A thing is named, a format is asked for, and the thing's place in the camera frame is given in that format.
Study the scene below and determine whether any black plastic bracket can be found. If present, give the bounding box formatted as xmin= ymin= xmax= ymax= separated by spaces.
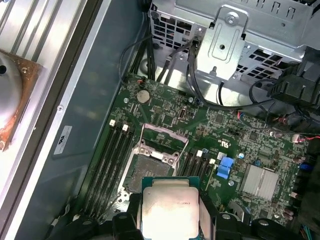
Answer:
xmin=267 ymin=42 xmax=320 ymax=106

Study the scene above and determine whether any white case label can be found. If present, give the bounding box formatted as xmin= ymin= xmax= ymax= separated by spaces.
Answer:
xmin=53 ymin=124 xmax=73 ymax=158

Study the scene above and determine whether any silver green CPU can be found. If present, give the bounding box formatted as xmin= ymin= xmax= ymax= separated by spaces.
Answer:
xmin=141 ymin=176 xmax=201 ymax=240

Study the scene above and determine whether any black open PC case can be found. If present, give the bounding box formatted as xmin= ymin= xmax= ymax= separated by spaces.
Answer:
xmin=0 ymin=0 xmax=320 ymax=240

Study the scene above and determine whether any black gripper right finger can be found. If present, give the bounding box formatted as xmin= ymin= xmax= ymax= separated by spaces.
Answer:
xmin=199 ymin=194 xmax=284 ymax=240

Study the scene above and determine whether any CPU socket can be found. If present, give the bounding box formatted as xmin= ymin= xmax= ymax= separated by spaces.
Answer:
xmin=117 ymin=146 xmax=182 ymax=201

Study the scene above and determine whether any silver finned heatsink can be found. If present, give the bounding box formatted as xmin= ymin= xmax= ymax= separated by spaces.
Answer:
xmin=239 ymin=164 xmax=280 ymax=203

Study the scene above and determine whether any square brown base plate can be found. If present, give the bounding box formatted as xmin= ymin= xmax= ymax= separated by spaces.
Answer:
xmin=0 ymin=48 xmax=44 ymax=153

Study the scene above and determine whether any silver coin battery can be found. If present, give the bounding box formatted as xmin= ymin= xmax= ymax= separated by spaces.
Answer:
xmin=136 ymin=89 xmax=151 ymax=104

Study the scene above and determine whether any black RAM slot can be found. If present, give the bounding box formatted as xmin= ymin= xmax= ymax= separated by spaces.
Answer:
xmin=179 ymin=147 xmax=195 ymax=177
xmin=97 ymin=124 xmax=130 ymax=221
xmin=90 ymin=122 xmax=123 ymax=219
xmin=186 ymin=149 xmax=203 ymax=178
xmin=194 ymin=153 xmax=210 ymax=186
xmin=83 ymin=119 xmax=116 ymax=216
xmin=104 ymin=129 xmax=136 ymax=221
xmin=201 ymin=158 xmax=217 ymax=195

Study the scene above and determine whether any green motherboard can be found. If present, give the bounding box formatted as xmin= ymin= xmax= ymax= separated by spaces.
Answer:
xmin=82 ymin=72 xmax=320 ymax=240

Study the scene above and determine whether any metal wire locking lever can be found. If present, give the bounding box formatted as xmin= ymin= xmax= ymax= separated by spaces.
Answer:
xmin=99 ymin=196 xmax=122 ymax=224
xmin=174 ymin=139 xmax=190 ymax=176

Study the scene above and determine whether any metal disk bay cage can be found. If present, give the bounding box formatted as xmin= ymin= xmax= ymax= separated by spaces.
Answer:
xmin=148 ymin=0 xmax=320 ymax=107

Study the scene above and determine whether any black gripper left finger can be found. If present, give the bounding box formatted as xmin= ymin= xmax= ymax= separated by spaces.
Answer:
xmin=51 ymin=192 xmax=144 ymax=240

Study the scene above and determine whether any blue board connector clip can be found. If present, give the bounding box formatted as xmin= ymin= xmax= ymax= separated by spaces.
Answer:
xmin=216 ymin=156 xmax=235 ymax=180

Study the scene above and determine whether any black wire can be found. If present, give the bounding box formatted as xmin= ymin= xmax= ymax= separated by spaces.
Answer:
xmin=119 ymin=33 xmax=156 ymax=85
xmin=187 ymin=39 xmax=277 ymax=109

